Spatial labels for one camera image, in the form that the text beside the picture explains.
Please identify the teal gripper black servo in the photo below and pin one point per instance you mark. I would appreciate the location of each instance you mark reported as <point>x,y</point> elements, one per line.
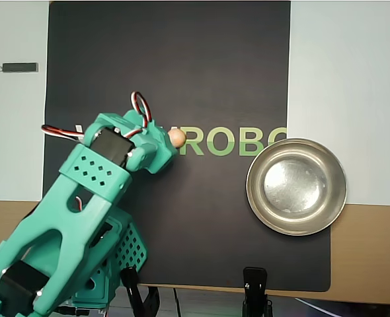
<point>164,141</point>

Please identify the black mat with WOWROBO print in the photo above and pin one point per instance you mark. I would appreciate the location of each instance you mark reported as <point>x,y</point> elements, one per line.
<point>181,66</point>

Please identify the black table clamp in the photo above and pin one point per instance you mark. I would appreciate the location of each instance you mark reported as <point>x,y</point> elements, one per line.
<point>132,290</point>

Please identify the teal perforated robot base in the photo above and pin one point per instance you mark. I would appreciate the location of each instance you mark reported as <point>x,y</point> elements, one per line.
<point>102,297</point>

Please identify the white paper sheet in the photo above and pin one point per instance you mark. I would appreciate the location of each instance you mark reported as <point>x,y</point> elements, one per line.
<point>347,99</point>

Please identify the metal bowl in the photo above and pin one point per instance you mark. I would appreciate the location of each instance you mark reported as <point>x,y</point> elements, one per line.
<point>295,186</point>

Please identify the black USB stick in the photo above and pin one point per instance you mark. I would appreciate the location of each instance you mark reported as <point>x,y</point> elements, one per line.
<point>20,67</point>

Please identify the wooden ball with black base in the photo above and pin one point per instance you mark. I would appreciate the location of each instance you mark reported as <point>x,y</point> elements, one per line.
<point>178,137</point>

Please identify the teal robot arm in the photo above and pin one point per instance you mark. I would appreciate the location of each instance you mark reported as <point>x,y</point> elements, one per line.
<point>39,224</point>

